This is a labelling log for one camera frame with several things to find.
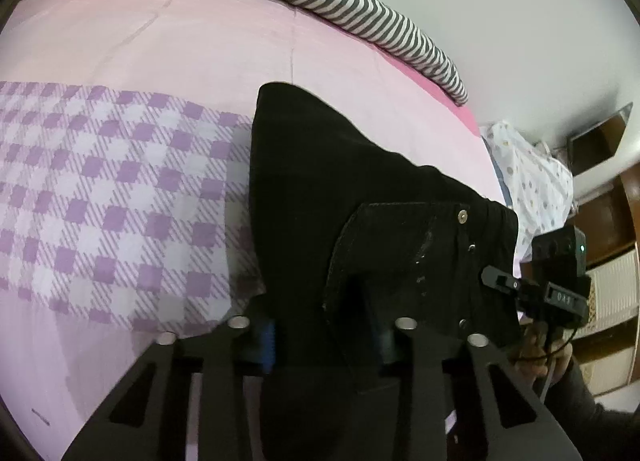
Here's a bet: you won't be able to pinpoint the black pants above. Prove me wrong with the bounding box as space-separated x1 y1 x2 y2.
250 83 518 460

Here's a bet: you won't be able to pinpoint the person right hand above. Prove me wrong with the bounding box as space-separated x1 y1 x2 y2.
514 322 573 387

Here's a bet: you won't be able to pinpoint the wooden wardrobe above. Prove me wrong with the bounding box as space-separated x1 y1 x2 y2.
570 165 639 396

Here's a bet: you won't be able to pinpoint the white dotted pillow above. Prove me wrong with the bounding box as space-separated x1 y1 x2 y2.
480 121 574 263

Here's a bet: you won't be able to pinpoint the pink purple bed sheet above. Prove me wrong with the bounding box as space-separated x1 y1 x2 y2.
1 0 503 460

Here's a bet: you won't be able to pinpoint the black cable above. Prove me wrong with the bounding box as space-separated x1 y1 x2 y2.
508 322 582 367

